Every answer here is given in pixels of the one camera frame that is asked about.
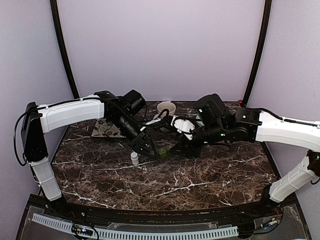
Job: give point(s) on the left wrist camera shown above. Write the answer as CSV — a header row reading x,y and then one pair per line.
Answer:
x,y
156,122

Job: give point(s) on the white slotted cable duct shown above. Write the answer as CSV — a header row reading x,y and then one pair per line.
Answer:
x,y
119,231

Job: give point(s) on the teal bowl right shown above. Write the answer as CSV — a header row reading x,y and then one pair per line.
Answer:
x,y
201,121

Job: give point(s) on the black frame post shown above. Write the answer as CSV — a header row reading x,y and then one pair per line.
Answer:
x,y
258,53
62,48

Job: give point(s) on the black front rail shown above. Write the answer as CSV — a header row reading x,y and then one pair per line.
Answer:
x,y
234,215

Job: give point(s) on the right black frame post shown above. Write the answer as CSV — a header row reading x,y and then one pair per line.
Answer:
x,y
258,53

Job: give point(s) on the left black frame post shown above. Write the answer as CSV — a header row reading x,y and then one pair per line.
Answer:
x,y
62,48

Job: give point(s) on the white pill bottle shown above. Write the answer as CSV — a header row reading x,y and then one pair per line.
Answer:
x,y
134,158

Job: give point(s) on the floral square plate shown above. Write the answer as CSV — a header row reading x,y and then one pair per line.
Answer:
x,y
106,129

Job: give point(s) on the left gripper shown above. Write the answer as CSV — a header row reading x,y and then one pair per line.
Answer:
x,y
153,155

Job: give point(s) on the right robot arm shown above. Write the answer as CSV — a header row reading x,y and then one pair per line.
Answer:
x,y
252,125

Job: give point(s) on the green weekly pill organizer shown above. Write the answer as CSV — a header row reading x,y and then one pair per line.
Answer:
x,y
163,152

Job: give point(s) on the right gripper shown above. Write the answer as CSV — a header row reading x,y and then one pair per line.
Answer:
x,y
188,149

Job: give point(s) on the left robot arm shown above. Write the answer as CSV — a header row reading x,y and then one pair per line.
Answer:
x,y
37,120

